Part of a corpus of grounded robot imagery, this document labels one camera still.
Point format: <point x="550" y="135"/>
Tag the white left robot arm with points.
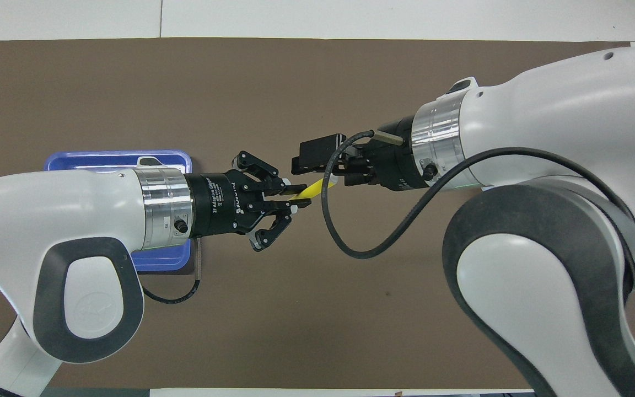
<point x="47" y="204"/>

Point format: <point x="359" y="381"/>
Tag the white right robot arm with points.
<point x="543" y="99"/>

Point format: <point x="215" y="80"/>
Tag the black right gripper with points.
<point x="392" y="154"/>

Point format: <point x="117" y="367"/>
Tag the blue plastic tray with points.
<point x="91" y="160"/>

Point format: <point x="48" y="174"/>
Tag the brown paper table mat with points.
<point x="317" y="82"/>

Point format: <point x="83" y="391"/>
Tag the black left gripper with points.
<point x="213" y="204"/>

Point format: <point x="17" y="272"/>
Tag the yellow marker pen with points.
<point x="312" y="190"/>

